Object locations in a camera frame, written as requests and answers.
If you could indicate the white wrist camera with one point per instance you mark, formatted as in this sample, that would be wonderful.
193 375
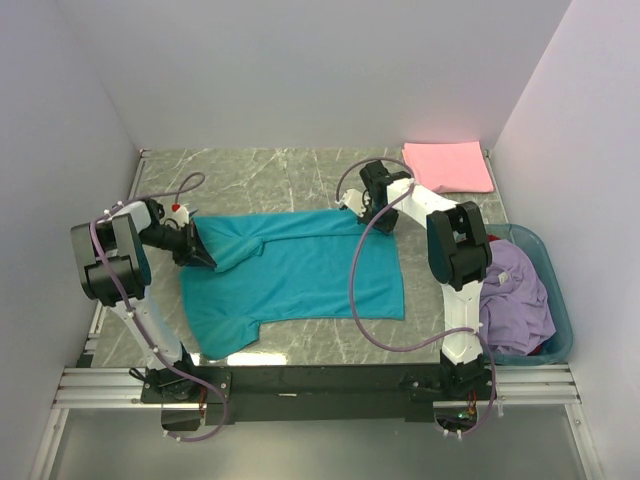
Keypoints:
355 201
178 217

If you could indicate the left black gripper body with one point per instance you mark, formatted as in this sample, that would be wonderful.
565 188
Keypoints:
177 241

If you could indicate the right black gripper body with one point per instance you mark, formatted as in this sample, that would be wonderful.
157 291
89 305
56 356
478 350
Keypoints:
386 222

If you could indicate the aluminium frame rail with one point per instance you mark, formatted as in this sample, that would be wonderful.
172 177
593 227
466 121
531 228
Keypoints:
114 388

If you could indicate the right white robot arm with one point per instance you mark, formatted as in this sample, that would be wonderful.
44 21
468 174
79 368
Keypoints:
458 254

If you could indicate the folded pink t shirt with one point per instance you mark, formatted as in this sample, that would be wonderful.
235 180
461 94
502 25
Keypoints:
449 168

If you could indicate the teal plastic laundry basket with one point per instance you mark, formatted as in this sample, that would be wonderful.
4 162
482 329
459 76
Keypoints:
561 342

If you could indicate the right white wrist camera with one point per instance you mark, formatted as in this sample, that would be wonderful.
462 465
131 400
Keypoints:
355 201

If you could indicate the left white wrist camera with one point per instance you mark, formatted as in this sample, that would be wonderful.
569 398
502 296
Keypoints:
178 217

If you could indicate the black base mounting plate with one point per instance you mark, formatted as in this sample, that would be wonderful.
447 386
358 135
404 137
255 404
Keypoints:
309 393

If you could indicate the red t shirt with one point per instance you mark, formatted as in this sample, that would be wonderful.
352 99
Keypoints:
540 350

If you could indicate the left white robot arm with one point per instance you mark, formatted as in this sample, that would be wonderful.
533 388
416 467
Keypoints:
113 268

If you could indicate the lavender t shirt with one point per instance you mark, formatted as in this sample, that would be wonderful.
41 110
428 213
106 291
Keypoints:
514 310

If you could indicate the teal t shirt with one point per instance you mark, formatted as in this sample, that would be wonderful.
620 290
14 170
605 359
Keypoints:
274 267

